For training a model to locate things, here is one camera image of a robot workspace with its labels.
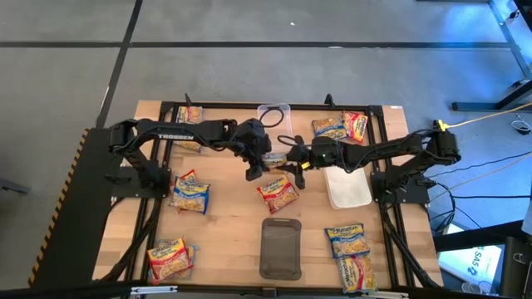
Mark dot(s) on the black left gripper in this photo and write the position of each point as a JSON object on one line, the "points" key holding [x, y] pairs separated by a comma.
{"points": [[253, 139]]}

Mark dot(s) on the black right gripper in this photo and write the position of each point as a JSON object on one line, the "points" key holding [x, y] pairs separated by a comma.
{"points": [[328, 153]]}

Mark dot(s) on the light-blue-edged Maruchan noodle pack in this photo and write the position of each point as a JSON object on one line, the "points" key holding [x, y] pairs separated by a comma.
{"points": [[356, 274], [189, 114], [194, 249], [274, 160]]}

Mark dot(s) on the clear plastic bin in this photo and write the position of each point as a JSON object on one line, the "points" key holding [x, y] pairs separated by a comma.
{"points": [[288, 124]]}

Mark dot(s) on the white plastic bin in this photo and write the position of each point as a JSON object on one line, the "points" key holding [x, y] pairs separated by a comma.
{"points": [[347, 191]]}

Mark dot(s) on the dark grey plastic bin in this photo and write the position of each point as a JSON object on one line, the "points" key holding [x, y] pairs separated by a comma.
{"points": [[280, 253]]}

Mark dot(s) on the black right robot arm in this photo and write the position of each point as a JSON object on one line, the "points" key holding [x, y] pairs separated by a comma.
{"points": [[386, 151]]}

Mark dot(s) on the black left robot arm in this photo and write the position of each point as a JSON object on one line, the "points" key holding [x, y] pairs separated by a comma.
{"points": [[178, 133]]}

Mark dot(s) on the black hazard-striped floor mat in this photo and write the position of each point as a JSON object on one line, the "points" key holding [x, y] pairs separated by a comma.
{"points": [[70, 232]]}

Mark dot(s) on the white box blue print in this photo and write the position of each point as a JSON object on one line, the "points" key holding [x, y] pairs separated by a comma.
{"points": [[474, 261]]}

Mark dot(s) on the black crossbeam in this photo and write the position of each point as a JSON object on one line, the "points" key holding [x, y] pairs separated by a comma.
{"points": [[83, 292]]}

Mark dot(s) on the black aluminium table frame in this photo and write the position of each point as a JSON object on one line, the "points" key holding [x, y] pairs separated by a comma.
{"points": [[307, 106]]}

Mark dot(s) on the black frame clamp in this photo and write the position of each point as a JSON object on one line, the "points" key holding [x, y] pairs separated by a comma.
{"points": [[329, 100], [188, 100]]}

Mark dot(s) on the silver metal bracket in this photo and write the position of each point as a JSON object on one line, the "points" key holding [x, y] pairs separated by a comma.
{"points": [[154, 289], [384, 294]]}

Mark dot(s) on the black desk leg frame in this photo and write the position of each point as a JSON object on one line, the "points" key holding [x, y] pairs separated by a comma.
{"points": [[478, 106]]}

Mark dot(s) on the grey metal bracket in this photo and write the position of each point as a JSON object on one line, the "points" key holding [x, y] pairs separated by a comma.
{"points": [[12, 186]]}

